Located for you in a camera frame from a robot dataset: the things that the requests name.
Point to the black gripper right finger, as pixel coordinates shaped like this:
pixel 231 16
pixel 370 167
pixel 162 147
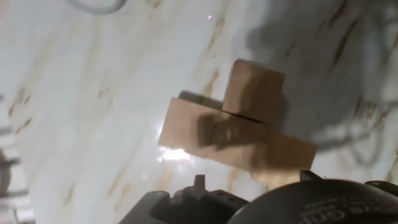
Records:
pixel 384 186

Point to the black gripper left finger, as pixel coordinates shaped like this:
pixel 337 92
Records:
pixel 192 207

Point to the marble pattern board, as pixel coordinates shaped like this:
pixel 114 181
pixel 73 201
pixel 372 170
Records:
pixel 93 93

